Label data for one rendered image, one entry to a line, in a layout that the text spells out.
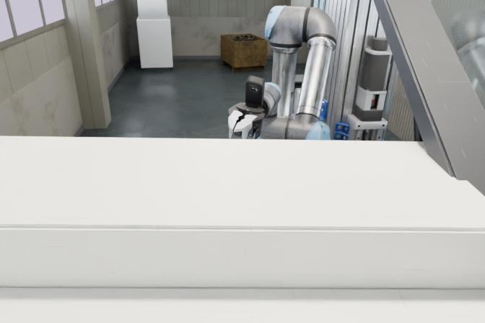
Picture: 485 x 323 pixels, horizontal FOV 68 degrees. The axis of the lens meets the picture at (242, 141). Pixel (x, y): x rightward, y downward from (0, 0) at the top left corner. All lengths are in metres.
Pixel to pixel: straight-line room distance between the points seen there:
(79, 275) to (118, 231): 0.08
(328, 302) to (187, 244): 0.16
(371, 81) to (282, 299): 1.17
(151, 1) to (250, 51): 2.02
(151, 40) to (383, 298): 6.98
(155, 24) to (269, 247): 6.91
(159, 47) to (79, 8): 3.03
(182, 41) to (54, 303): 7.99
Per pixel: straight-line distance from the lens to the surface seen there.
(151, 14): 7.25
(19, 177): 0.53
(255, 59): 7.26
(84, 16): 4.47
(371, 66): 1.48
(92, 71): 4.58
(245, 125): 0.86
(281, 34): 1.29
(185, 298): 0.42
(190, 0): 8.24
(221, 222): 0.38
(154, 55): 7.31
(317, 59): 1.21
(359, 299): 0.44
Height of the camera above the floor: 1.78
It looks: 25 degrees down
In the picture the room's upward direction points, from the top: 1 degrees clockwise
